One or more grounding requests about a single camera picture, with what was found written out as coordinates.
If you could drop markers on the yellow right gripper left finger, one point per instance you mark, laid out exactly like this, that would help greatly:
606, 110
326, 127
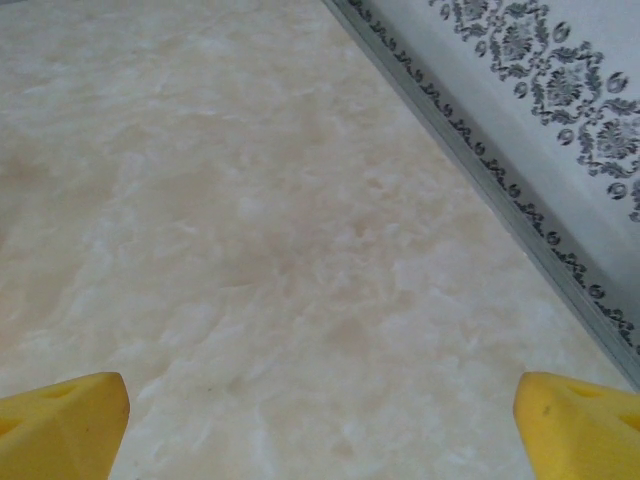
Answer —
60, 430

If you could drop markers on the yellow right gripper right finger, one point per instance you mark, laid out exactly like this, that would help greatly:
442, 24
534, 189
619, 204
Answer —
580, 435

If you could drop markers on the aluminium frame rail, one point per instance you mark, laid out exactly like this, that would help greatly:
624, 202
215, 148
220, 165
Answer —
500, 197

